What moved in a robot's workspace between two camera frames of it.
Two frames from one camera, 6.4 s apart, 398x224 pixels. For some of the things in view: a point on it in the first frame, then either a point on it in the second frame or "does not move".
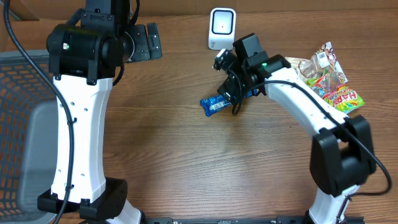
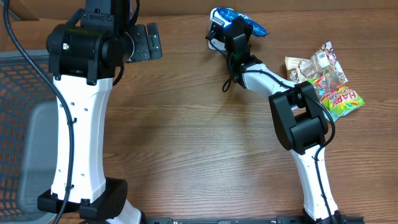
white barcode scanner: (222, 28) does not move
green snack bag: (342, 96) does not move
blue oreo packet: (219, 101) -> (226, 16)
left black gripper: (145, 51) does not move
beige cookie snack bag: (324, 59) does not move
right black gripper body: (236, 84) -> (245, 27)
